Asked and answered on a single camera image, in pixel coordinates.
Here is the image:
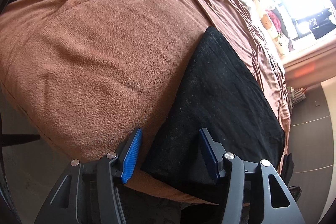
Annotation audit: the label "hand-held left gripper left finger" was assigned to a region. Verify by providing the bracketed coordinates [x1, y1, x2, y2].
[33, 127, 143, 224]

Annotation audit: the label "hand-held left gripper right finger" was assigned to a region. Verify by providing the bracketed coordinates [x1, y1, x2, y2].
[198, 128, 306, 224]

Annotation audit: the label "black pants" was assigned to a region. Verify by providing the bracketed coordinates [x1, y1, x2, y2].
[140, 27, 286, 190]

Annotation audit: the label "person's grey patterned trouser leg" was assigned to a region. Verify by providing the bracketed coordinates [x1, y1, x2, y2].
[118, 185, 184, 224]

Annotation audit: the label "white desktop rack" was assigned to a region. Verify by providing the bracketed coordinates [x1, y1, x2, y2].
[289, 85, 307, 105]

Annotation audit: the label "brown blanket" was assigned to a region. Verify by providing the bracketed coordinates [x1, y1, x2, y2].
[0, 0, 292, 206]

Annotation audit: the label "pink curtain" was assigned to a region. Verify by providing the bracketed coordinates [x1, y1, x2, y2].
[282, 49, 336, 84]

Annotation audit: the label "bear print long pillow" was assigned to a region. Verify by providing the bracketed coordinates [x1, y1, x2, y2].
[259, 13, 294, 58]

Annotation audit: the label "red cloth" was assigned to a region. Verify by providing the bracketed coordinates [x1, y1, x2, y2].
[265, 9, 282, 29]

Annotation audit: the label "hanging dark clothes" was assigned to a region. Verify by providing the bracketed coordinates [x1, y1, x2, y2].
[310, 7, 336, 39]

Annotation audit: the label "thin black earphone cable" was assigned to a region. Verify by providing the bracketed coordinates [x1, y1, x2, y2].
[265, 47, 285, 76]

